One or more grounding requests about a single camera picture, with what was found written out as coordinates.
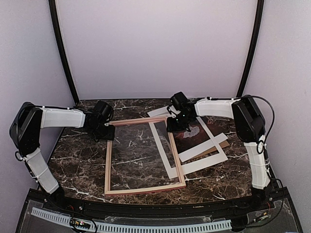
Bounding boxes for white mat board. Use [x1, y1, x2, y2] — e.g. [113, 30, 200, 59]
[152, 117, 228, 179]

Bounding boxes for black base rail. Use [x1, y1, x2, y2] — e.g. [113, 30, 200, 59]
[16, 188, 303, 233]

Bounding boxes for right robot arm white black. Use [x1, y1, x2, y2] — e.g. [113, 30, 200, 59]
[167, 92, 272, 211]

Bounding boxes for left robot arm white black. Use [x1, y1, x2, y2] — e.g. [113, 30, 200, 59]
[9, 101, 115, 212]

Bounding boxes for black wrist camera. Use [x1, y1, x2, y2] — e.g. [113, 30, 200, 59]
[93, 100, 114, 121]
[170, 92, 188, 111]

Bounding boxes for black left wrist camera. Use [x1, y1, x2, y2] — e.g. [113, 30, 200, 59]
[93, 100, 114, 121]

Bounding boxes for brown cardboard backing board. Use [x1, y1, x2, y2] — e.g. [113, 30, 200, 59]
[194, 140, 230, 156]

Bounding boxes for black corner post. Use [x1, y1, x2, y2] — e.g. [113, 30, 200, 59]
[236, 0, 264, 98]
[48, 0, 80, 105]

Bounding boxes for black left corner post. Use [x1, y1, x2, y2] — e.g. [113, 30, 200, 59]
[48, 0, 80, 105]

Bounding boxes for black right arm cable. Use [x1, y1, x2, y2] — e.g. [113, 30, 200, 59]
[252, 96, 276, 156]

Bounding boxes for light wooden picture frame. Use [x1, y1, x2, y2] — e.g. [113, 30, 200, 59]
[104, 116, 186, 196]

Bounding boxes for white slotted cable duct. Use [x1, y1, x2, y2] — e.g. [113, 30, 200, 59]
[31, 207, 232, 233]

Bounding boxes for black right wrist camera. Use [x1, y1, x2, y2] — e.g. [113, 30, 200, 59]
[170, 92, 188, 111]

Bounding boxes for black right corner post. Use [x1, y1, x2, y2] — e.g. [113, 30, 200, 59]
[236, 0, 264, 98]

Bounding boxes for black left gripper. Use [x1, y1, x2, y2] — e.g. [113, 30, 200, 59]
[90, 122, 115, 141]

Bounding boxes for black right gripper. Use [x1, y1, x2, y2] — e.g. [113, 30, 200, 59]
[167, 112, 192, 132]

